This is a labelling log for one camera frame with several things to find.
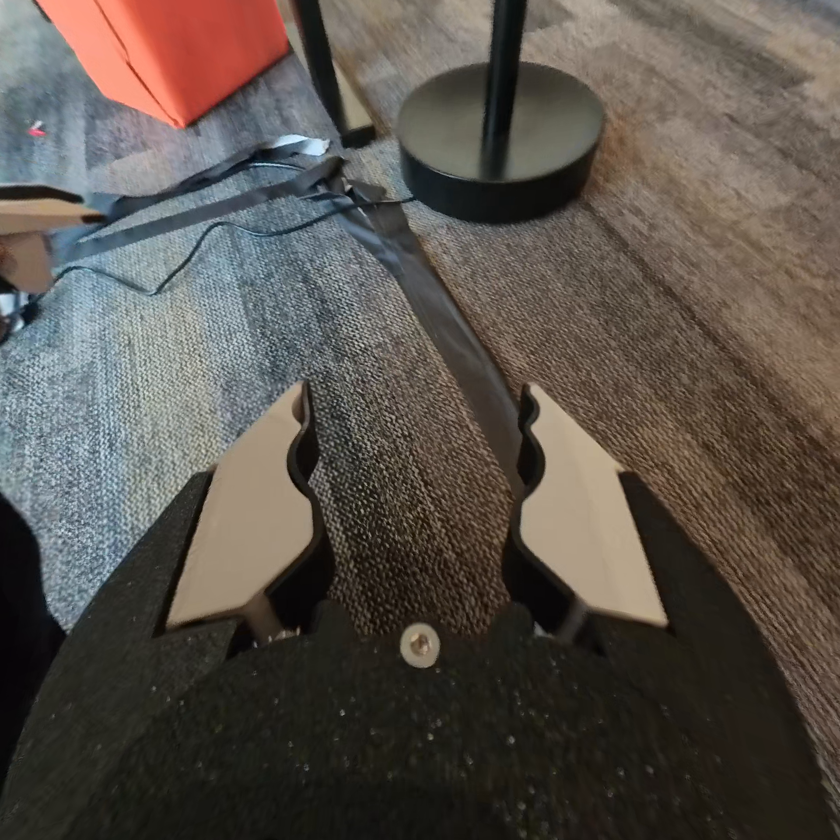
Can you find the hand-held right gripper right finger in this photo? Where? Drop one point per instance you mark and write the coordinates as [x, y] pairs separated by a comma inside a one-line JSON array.
[[584, 525]]

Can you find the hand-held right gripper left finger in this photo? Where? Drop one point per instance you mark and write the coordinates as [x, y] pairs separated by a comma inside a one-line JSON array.
[[250, 519]]

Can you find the black floor stand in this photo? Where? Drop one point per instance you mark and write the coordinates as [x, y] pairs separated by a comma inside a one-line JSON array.
[[525, 145]]

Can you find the wooden work table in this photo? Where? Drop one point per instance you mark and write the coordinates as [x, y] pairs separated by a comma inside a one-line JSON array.
[[319, 66]]

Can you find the orange hanging pouch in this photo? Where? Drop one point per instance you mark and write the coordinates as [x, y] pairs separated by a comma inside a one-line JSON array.
[[171, 53]]

